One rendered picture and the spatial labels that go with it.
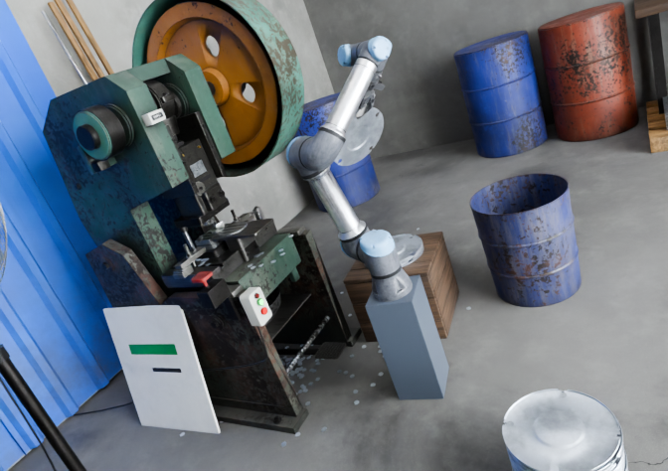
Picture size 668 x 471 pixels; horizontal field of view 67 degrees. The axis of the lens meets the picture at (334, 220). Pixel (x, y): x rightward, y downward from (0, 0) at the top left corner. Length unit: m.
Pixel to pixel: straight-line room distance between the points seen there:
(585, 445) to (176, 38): 2.15
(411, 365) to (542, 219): 0.80
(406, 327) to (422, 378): 0.24
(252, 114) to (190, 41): 0.42
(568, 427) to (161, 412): 1.76
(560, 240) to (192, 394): 1.70
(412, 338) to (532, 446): 0.59
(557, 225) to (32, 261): 2.53
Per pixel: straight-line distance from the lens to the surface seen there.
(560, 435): 1.55
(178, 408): 2.51
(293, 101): 2.19
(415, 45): 5.05
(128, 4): 3.83
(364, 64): 1.73
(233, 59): 2.30
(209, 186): 2.14
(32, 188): 3.06
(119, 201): 2.22
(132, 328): 2.48
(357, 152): 2.26
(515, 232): 2.22
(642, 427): 1.91
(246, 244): 2.12
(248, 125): 2.35
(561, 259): 2.35
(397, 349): 1.96
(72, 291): 3.15
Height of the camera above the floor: 1.39
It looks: 20 degrees down
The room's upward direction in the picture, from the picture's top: 20 degrees counter-clockwise
